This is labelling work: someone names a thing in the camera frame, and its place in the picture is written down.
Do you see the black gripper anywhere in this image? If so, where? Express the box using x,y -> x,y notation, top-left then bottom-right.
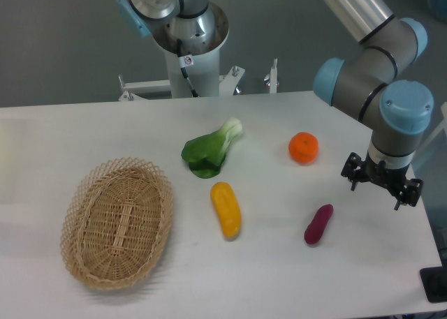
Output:
341,152 -> 423,210

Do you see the purple sweet potato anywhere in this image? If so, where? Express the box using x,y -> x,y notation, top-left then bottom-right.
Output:
304,204 -> 334,246

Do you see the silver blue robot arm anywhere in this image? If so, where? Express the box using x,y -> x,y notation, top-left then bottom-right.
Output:
116,0 -> 433,206

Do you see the orange mandarin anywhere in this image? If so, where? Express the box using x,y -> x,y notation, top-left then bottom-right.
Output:
288,132 -> 319,164

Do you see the black device at table edge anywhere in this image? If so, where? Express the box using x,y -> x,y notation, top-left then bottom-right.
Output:
420,267 -> 446,303

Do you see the yellow squash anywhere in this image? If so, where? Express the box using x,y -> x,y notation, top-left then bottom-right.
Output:
210,182 -> 242,239

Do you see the green bok choy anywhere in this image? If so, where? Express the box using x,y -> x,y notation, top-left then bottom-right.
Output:
181,117 -> 243,179

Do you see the blue object top right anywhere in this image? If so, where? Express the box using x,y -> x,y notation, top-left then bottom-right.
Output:
427,0 -> 446,22

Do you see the woven wicker basket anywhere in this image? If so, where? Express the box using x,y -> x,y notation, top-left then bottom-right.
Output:
60,158 -> 173,290

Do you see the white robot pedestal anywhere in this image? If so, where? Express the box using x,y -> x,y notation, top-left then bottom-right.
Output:
153,2 -> 229,78

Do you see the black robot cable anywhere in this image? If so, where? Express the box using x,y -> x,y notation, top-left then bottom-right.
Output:
176,39 -> 199,98

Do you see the white metal base frame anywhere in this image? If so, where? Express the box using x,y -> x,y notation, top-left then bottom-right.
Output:
117,58 -> 280,102

